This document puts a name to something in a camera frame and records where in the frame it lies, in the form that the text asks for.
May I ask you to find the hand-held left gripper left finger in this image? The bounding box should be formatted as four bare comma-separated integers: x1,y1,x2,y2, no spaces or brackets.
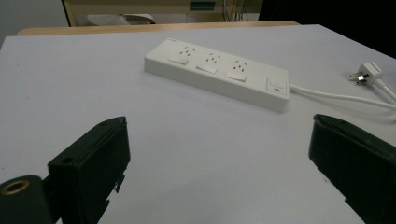
47,116,132,224

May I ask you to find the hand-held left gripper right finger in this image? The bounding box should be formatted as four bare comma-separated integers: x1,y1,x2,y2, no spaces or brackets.
308,113,396,224

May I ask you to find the white power strip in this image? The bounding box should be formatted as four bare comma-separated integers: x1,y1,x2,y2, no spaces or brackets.
144,37,290,114

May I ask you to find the white power plug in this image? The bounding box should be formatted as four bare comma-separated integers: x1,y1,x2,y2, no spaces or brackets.
348,62,384,87

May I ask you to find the wooden table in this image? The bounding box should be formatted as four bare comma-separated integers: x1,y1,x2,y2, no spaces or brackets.
17,20,301,36

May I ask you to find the white chair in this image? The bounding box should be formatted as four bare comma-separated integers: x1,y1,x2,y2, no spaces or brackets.
87,13,156,27

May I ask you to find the white power cable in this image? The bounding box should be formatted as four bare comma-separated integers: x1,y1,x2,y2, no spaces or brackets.
289,78,396,110

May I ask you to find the bundle of dark cables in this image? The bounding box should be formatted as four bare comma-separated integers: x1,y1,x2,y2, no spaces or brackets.
221,0,254,22

